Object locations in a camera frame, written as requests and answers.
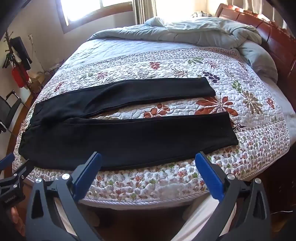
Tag white wall cable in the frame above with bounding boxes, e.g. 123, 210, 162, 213
28, 34, 47, 75

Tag red hanging bag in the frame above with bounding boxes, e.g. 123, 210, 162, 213
12, 66, 29, 88

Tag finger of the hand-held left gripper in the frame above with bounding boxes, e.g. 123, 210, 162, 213
0, 160, 36, 189
0, 153, 16, 168

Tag floral quilted bedspread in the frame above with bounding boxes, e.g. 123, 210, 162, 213
11, 38, 290, 202

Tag wooden coat rack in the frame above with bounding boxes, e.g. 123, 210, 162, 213
2, 31, 35, 93

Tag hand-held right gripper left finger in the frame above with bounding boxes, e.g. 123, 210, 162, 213
25, 152, 103, 241

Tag wooden framed window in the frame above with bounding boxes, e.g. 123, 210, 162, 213
55, 0, 139, 35

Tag light blue duvet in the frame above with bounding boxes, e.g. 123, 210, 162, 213
87, 17, 278, 84

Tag red wooden bed headboard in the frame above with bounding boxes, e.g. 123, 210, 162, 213
215, 3, 296, 102

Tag patterned pillow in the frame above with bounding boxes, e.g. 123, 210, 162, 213
190, 10, 214, 19

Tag cardboard box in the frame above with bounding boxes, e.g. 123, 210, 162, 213
30, 73, 50, 87

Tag striped curtain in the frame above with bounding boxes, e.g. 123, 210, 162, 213
132, 0, 158, 25

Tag black hanging garment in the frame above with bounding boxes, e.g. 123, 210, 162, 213
10, 37, 32, 70

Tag black office chair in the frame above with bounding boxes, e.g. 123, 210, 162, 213
0, 90, 22, 132

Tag dark storage basket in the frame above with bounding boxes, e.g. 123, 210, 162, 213
46, 66, 62, 76

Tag black pants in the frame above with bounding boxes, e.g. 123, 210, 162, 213
18, 77, 239, 171

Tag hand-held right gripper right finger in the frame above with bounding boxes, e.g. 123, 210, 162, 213
195, 152, 271, 241

